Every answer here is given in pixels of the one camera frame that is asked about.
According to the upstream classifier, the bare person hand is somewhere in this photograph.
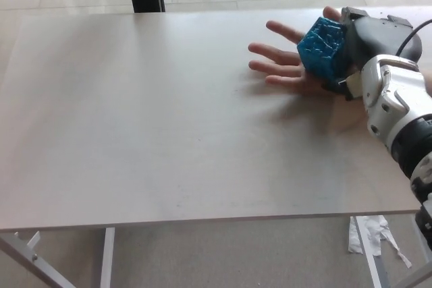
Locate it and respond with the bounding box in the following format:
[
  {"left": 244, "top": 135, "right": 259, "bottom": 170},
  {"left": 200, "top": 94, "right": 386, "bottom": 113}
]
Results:
[{"left": 247, "top": 5, "right": 342, "bottom": 97}]

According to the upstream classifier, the torn white paper strip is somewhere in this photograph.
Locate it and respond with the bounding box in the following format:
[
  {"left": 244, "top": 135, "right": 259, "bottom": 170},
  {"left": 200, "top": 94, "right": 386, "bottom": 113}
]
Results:
[{"left": 347, "top": 214, "right": 414, "bottom": 269}]

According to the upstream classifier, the white metal table bracket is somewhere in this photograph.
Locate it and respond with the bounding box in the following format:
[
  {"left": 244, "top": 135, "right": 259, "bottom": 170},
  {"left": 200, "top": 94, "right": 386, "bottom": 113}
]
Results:
[{"left": 13, "top": 230, "right": 41, "bottom": 252}]

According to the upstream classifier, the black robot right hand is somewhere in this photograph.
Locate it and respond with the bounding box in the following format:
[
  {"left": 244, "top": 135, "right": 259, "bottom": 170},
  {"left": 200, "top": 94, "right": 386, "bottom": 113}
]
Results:
[{"left": 321, "top": 5, "right": 424, "bottom": 102}]

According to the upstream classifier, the white diagonal table brace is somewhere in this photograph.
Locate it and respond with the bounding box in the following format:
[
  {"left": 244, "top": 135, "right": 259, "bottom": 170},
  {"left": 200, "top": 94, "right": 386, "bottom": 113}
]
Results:
[{"left": 0, "top": 233, "right": 69, "bottom": 288}]

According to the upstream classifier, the white slanted table leg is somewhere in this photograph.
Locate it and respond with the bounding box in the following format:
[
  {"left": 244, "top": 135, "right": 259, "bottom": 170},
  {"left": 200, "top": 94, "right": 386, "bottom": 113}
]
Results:
[{"left": 350, "top": 216, "right": 385, "bottom": 288}]

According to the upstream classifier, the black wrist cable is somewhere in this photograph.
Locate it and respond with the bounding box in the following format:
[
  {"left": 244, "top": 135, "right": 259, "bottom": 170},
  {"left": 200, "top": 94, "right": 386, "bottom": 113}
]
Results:
[{"left": 396, "top": 19, "right": 432, "bottom": 57}]

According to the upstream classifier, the blue foil-wrapped cube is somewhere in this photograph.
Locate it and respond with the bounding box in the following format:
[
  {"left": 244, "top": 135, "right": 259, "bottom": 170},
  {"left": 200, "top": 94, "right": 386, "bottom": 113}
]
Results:
[{"left": 296, "top": 16, "right": 347, "bottom": 84}]

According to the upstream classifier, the white straight table leg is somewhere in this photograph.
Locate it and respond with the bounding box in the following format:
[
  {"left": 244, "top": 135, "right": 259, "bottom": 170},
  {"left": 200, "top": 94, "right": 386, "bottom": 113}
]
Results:
[{"left": 99, "top": 227, "right": 117, "bottom": 288}]

